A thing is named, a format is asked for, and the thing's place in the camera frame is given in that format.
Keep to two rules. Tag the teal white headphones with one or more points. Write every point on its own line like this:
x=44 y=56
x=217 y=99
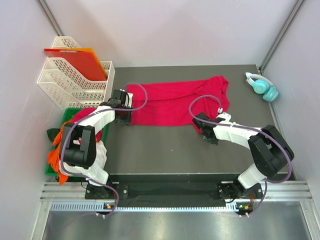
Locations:
x=262 y=86

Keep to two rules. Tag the white t-shirt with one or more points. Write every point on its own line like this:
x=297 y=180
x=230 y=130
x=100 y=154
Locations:
x=94 y=171

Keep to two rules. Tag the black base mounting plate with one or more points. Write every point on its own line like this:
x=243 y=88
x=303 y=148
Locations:
x=179 y=190

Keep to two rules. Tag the white perforated file rack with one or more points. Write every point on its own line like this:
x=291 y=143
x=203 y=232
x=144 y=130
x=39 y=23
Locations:
x=68 y=88

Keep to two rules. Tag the green plastic bin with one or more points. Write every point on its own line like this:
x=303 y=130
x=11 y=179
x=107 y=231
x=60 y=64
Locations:
x=68 y=115

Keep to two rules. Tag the red t-shirt in bin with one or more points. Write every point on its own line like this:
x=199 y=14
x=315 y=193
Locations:
x=83 y=113

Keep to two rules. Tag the red orange folder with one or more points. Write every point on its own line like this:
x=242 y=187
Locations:
x=82 y=59

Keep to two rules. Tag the slotted cable duct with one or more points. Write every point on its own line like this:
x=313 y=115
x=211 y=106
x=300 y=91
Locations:
x=84 y=206

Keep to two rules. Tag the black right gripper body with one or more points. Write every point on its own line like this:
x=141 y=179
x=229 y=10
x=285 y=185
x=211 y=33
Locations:
x=211 y=140

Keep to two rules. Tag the dark green cloth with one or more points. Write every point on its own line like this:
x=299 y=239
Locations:
x=52 y=133

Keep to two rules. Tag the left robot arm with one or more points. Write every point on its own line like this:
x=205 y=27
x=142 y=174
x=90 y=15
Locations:
x=81 y=154

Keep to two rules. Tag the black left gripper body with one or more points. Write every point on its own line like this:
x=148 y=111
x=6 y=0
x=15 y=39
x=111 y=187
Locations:
x=125 y=119

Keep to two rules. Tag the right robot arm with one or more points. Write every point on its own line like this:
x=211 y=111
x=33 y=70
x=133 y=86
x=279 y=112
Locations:
x=269 y=150

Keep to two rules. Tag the orange t-shirt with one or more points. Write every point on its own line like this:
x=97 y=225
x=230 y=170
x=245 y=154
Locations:
x=53 y=157

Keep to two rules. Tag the red t-shirt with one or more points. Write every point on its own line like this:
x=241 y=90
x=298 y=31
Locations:
x=83 y=113
x=167 y=103

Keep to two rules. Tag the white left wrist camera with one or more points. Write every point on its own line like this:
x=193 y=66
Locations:
x=128 y=99

